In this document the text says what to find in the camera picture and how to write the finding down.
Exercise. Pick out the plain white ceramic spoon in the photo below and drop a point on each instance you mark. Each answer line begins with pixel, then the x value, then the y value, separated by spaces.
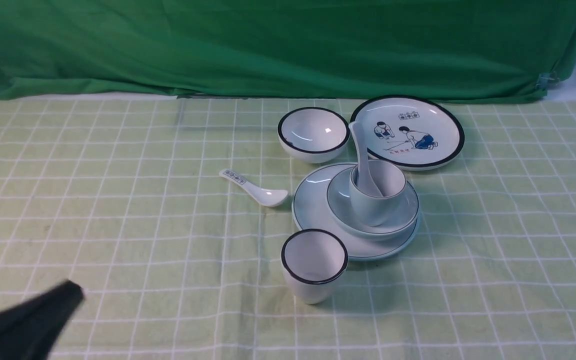
pixel 363 180

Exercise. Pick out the wide pale green bowl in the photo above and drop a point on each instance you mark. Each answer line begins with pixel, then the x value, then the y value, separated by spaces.
pixel 397 221

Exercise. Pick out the pale green rimmed cup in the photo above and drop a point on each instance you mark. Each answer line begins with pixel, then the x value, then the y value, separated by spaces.
pixel 376 209

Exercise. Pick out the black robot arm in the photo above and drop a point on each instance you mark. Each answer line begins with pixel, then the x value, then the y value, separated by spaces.
pixel 29 330

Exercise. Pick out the large pale green plate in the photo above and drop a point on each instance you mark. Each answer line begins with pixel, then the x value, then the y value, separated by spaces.
pixel 310 210

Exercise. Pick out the small black-rimmed white bowl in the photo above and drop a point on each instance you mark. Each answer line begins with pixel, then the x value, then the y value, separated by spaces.
pixel 314 135

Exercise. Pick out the black-rimmed white cup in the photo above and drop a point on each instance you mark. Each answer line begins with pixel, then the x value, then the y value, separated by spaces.
pixel 313 262

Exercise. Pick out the illustrated black-rimmed plate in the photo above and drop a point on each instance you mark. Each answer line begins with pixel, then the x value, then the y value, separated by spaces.
pixel 413 133

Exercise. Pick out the green backdrop cloth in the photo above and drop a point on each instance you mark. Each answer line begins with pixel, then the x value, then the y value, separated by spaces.
pixel 451 51

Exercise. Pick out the metal clip on backdrop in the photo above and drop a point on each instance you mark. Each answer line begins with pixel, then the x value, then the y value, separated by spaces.
pixel 547 81

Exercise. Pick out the printed-handle white spoon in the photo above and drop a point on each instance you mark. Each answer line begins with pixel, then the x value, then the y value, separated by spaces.
pixel 265 197

